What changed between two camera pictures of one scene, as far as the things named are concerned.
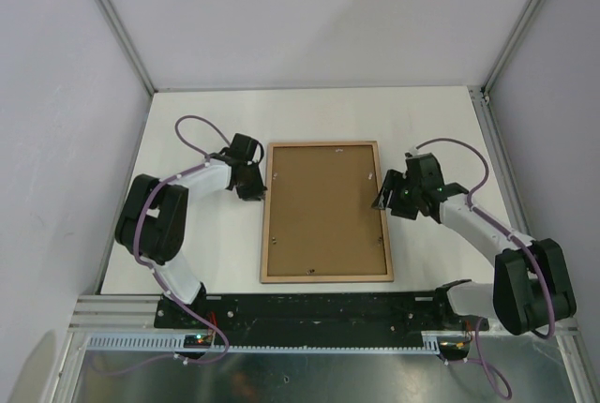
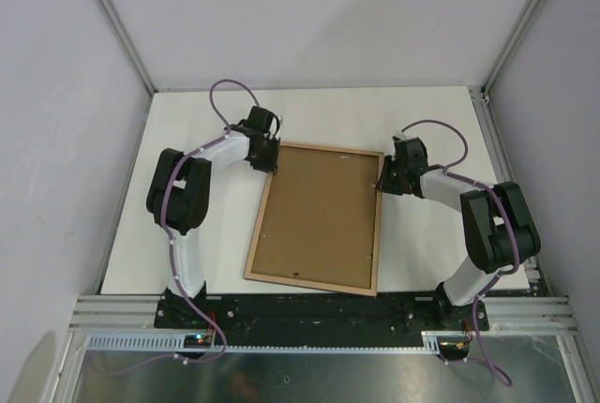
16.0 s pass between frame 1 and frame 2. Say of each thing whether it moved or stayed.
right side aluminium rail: stayed
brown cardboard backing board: moved
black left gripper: moved
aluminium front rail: stayed
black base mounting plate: stayed
